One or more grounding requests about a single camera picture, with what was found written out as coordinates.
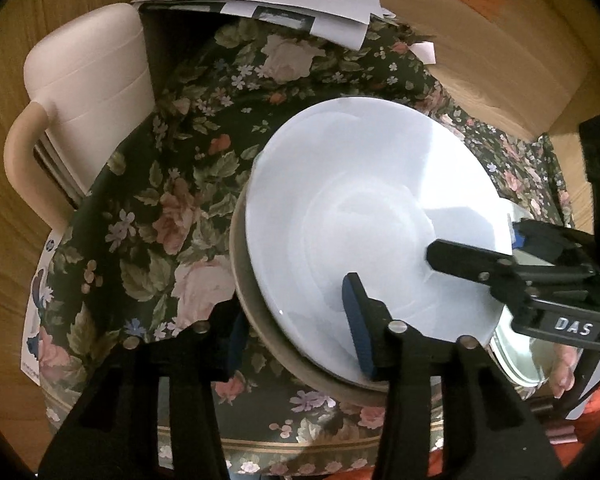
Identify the dark floral tablecloth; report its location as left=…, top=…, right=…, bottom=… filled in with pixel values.
left=40, top=15, right=576, bottom=476

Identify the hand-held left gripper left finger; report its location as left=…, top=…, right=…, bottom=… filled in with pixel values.
left=37, top=302, right=253, bottom=480

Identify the brown plate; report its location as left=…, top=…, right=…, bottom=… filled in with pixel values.
left=228, top=200, right=396, bottom=406

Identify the wooden shelf unit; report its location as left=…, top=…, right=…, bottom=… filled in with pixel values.
left=0, top=0, right=600, bottom=480

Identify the person's right hand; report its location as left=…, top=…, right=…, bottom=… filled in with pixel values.
left=550, top=345, right=581, bottom=401

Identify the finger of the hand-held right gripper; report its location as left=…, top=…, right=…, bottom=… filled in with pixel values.
left=510, top=217, right=597, bottom=267
left=426, top=240, right=531, bottom=306

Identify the white plate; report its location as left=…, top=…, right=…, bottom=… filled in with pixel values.
left=245, top=96, right=513, bottom=381

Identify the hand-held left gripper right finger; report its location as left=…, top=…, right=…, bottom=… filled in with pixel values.
left=341, top=272, right=566, bottom=480

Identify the mint green plate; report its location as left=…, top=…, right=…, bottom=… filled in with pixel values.
left=489, top=199, right=556, bottom=388

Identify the small white folded card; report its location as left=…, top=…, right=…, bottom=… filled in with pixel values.
left=410, top=42, right=437, bottom=66

